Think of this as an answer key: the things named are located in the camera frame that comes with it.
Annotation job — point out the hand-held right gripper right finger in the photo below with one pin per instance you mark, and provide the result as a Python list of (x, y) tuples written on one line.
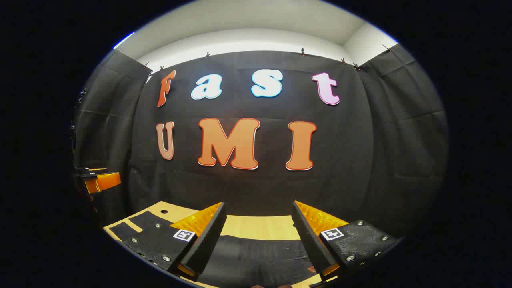
[(306, 240)]

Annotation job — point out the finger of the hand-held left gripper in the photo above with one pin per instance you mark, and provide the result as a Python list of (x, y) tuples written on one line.
[(104, 182), (86, 172)]

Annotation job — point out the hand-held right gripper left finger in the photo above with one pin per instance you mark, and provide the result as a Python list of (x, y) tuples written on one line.
[(208, 240)]

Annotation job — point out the dark denim jeans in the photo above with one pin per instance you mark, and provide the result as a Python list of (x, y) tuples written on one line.
[(256, 260)]

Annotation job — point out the black backdrop cloth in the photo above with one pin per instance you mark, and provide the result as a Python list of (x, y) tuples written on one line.
[(352, 160)]

